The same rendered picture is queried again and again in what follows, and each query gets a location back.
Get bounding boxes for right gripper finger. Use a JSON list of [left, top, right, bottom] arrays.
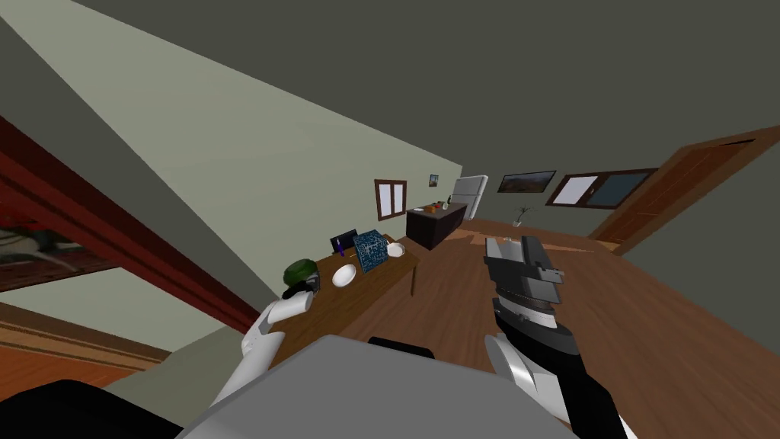
[[519, 236, 551, 271], [484, 236, 525, 266]]

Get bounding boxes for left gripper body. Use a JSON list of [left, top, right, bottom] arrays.
[[281, 273, 322, 300]]

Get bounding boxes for red-framed wall picture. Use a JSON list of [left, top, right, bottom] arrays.
[[0, 114, 264, 335]]

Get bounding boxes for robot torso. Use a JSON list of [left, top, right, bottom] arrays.
[[175, 334, 581, 439]]

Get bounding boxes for small brown-framed window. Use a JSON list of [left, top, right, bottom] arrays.
[[373, 178, 409, 223]]

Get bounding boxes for dark kitchen counter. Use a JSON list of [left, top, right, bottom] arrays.
[[404, 200, 470, 252]]

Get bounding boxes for landscape wall picture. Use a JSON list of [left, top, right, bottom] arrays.
[[496, 170, 558, 195]]

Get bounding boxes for brown wooden door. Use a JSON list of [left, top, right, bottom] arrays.
[[587, 124, 780, 257]]

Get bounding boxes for white refrigerator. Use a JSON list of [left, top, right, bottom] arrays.
[[450, 174, 491, 223]]

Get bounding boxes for black laptop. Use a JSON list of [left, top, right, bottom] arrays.
[[329, 228, 360, 257]]

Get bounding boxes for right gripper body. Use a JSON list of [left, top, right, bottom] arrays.
[[484, 255, 565, 306]]

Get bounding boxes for wide brown-framed window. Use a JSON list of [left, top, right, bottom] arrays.
[[545, 167, 660, 211]]

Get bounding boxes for brown wooden table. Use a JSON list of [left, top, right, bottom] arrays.
[[267, 234, 422, 368]]

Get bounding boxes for green round object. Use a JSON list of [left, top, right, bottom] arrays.
[[283, 258, 320, 287]]

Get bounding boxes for blue patterned box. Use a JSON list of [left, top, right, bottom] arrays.
[[352, 229, 390, 275]]

